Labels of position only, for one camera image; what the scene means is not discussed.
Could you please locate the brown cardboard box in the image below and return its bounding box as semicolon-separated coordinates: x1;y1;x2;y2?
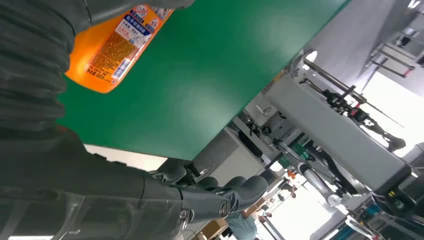
198;218;230;240

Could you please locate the person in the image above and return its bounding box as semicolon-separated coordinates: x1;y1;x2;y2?
226;207;273;240

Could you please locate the white machine base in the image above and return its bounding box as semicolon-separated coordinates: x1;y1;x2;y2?
264;49;413;196

